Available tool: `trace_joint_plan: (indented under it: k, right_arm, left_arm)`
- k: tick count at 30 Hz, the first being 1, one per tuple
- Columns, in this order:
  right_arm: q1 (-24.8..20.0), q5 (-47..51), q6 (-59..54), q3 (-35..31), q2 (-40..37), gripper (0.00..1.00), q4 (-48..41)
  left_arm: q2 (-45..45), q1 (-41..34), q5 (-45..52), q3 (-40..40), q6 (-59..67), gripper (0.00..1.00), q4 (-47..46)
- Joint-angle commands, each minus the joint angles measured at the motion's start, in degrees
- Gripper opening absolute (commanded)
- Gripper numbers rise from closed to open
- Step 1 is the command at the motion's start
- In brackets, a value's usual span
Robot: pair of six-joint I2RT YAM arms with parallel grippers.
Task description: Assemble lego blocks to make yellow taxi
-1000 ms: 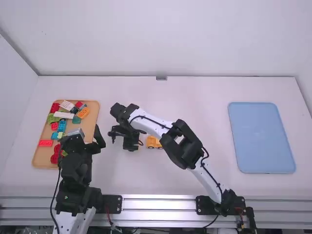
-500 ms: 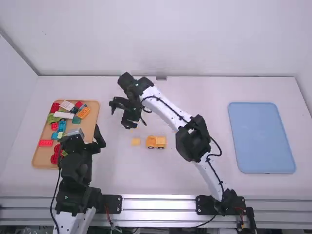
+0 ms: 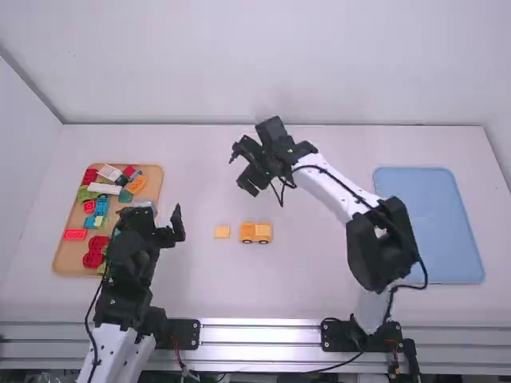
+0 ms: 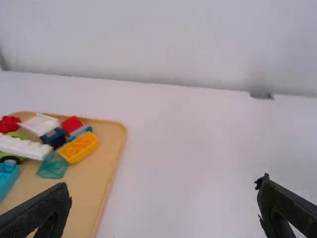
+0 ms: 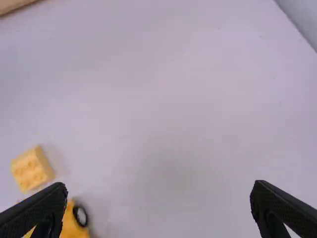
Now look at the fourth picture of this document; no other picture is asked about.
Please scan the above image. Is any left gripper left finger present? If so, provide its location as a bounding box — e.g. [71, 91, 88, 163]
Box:
[0, 182, 73, 238]

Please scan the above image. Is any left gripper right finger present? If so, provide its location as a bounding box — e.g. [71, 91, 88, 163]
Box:
[254, 173, 317, 238]

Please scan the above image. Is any light blue toy brick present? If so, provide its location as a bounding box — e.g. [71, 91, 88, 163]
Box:
[0, 162, 21, 203]

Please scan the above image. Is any clear teal toy brick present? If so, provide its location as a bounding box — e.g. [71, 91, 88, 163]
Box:
[35, 151, 70, 180]

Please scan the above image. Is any lime green wheeled toy brick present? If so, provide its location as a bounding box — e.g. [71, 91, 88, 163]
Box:
[0, 131, 29, 166]

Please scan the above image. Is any long white toy brick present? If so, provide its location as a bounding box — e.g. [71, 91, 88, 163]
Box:
[0, 133, 55, 162]

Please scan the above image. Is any tan tray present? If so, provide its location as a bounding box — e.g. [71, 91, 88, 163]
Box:
[0, 110, 129, 238]

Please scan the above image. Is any dark blue toy brick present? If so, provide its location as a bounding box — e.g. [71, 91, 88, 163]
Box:
[40, 126, 67, 148]

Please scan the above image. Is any orange yellow toy brick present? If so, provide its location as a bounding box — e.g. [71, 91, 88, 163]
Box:
[57, 131, 101, 165]

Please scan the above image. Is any white printed toy brick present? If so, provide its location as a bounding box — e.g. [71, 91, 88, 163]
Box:
[17, 112, 61, 137]

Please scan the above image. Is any red and blue toy brick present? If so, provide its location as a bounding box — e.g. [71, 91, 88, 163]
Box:
[60, 115, 94, 143]

